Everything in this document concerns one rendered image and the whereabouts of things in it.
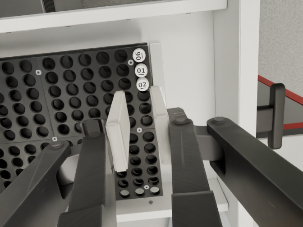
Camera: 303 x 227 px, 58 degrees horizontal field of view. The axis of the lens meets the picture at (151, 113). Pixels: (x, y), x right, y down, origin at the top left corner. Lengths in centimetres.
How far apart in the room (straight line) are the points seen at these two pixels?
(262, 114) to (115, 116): 19
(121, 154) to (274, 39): 118
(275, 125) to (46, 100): 24
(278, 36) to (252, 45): 104
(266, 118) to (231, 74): 6
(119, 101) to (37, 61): 13
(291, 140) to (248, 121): 25
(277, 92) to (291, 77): 107
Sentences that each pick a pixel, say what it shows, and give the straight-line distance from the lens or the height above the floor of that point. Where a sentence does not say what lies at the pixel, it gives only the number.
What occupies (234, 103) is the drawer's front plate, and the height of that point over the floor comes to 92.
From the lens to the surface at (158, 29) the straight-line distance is 34.
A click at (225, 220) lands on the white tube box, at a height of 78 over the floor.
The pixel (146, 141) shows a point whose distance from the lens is 30.
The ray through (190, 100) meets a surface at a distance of 36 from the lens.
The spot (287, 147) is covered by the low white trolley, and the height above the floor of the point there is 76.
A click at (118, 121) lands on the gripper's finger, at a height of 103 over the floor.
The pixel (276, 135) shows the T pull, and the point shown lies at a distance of 32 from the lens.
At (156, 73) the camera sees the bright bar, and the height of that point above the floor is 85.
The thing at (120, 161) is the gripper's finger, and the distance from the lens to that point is 16.
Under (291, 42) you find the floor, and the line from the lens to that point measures 134.
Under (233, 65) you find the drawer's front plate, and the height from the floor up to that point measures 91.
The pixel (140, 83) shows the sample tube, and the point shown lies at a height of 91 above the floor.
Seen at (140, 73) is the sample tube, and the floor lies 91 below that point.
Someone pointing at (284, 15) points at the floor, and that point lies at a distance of 131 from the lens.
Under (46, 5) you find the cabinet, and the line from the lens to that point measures 71.
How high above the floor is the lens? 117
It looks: 70 degrees down
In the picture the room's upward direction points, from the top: 175 degrees clockwise
